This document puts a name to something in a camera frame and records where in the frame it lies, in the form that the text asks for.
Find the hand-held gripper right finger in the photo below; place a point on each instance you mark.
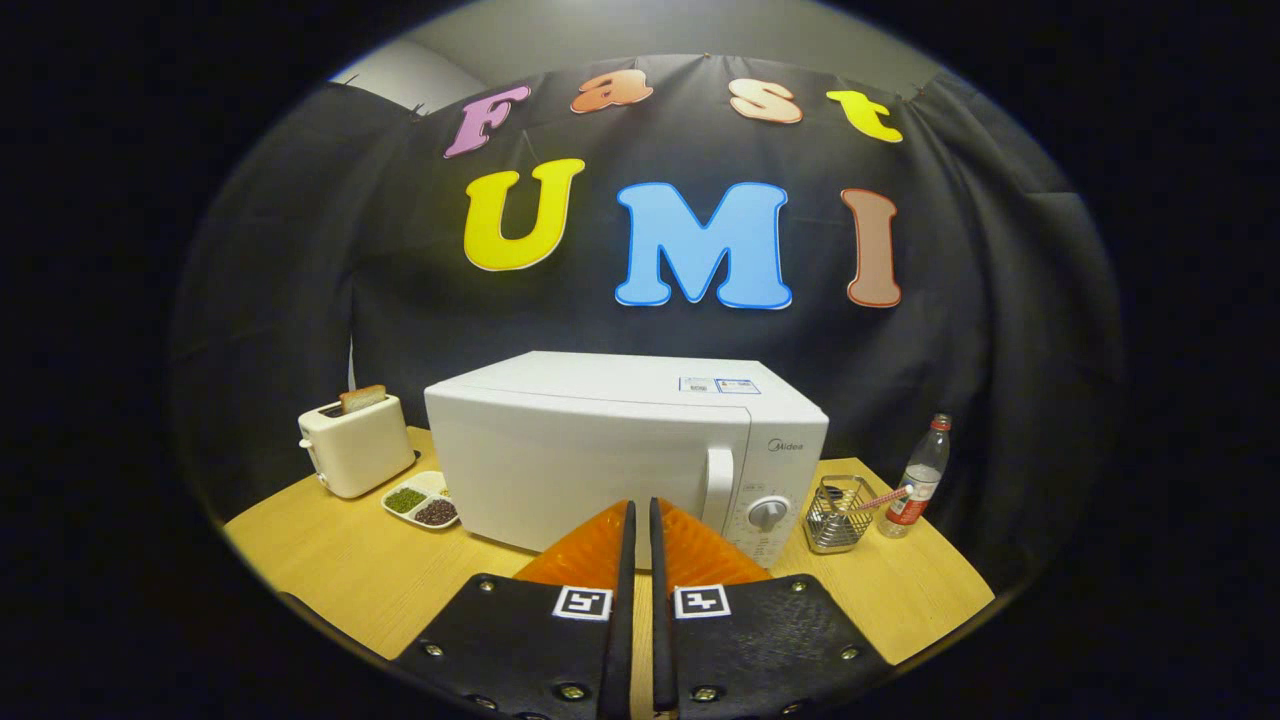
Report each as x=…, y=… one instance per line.
x=660, y=620

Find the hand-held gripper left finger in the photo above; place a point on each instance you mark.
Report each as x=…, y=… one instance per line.
x=622, y=620

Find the white microwave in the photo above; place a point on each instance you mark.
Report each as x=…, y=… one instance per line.
x=580, y=450

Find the white divided dish with beans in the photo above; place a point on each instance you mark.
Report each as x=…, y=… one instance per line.
x=420, y=505

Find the red white striped straw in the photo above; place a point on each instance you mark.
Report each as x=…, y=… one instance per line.
x=885, y=498

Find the clear plastic bottle red label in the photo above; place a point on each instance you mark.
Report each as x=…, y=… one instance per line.
x=912, y=490

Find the cream white toaster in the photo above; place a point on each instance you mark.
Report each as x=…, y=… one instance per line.
x=360, y=450

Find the brown toast slice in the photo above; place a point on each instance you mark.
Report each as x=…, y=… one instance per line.
x=362, y=399

